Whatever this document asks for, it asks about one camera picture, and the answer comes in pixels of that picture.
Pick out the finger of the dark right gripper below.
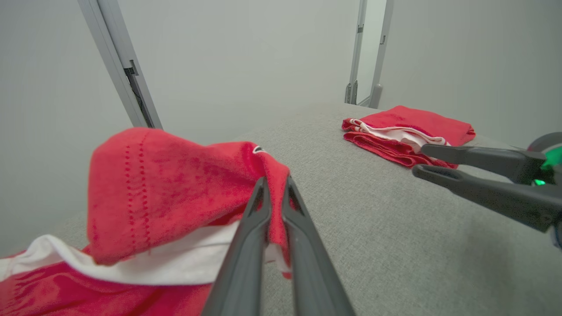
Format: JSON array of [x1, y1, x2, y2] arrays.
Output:
[[412, 164, 562, 233], [421, 144, 549, 185]]

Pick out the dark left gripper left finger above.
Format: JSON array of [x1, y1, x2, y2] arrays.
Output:
[[202, 176, 273, 316]]

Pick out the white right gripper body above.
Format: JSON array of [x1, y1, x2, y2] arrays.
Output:
[[527, 132, 562, 187]]

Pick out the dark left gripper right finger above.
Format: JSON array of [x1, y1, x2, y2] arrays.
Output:
[[281, 175, 356, 316]]

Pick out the red white-sleeved Bulls jersey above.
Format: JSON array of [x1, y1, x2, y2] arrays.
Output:
[[342, 105, 477, 169]]

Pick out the grey metal partition post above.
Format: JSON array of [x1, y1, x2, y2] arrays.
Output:
[[78, 0, 163, 130], [345, 0, 394, 109]]

